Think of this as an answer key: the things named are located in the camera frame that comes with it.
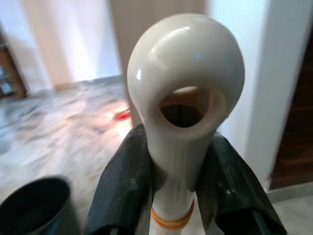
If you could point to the dark wooden door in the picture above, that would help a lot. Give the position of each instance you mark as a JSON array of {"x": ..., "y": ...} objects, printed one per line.
[{"x": 294, "y": 117}]

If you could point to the red dustpan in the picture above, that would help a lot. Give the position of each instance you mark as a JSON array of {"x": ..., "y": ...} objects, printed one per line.
[{"x": 123, "y": 114}]

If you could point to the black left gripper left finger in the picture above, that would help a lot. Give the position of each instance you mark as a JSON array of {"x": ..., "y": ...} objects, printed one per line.
[{"x": 122, "y": 181}]

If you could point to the black round bin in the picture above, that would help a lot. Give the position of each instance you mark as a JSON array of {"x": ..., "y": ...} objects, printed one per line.
[{"x": 36, "y": 208}]

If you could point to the brown wooden shelf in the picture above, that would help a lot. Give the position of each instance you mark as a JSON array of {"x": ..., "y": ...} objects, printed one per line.
[{"x": 9, "y": 71}]

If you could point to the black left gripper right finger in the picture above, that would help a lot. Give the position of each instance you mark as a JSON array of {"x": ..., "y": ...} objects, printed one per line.
[{"x": 234, "y": 186}]

